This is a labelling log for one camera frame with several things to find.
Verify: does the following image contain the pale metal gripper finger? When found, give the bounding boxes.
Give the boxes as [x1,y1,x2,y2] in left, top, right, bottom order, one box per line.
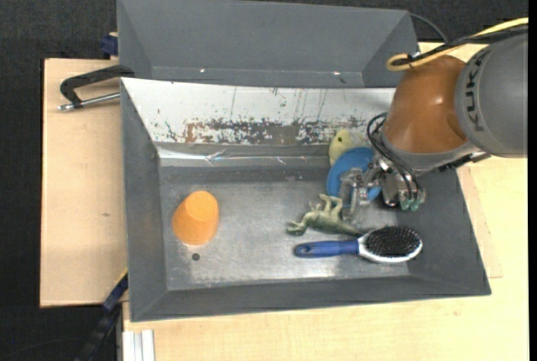
[338,170,357,222]
[354,172,373,227]

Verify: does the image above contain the green toy dinosaur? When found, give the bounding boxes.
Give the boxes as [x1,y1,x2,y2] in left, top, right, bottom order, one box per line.
[286,193,374,238]

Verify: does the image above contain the blue round disc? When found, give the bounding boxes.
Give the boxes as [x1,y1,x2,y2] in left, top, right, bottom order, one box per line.
[326,146,383,203]

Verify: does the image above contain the blue and white hairbrush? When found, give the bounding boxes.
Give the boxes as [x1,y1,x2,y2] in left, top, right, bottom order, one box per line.
[293,225,424,264]

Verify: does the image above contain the pale yellow soft toy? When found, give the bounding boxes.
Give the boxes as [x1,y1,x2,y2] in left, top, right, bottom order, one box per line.
[328,128,367,167]

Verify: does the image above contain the grey metal bin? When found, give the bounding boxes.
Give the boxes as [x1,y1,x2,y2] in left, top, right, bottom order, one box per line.
[115,0,493,322]

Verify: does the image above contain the orange plastic cup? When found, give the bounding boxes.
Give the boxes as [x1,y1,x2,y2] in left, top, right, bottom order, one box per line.
[171,190,221,247]

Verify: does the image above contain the pale wood flat board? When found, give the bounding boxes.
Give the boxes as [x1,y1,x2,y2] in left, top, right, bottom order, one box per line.
[39,56,503,309]

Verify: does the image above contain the black cylinder on white bracket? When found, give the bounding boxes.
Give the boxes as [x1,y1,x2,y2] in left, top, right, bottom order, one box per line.
[435,152,491,175]

